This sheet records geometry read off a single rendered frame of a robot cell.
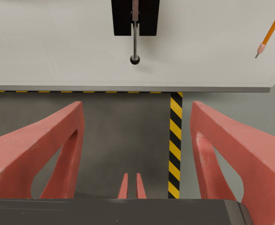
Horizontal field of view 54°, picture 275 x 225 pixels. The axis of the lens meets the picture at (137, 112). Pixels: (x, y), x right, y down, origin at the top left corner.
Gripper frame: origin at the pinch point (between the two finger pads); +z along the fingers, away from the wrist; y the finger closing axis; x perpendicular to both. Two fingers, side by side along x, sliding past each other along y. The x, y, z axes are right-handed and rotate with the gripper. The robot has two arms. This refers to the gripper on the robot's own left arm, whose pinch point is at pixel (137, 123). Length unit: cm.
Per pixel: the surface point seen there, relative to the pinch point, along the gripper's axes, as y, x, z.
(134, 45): 0.3, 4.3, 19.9
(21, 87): 21.5, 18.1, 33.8
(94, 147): 22, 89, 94
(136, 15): 0.1, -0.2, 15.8
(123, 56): 2.2, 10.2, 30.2
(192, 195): -30, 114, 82
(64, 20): 9.8, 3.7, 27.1
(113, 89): 4.4, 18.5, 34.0
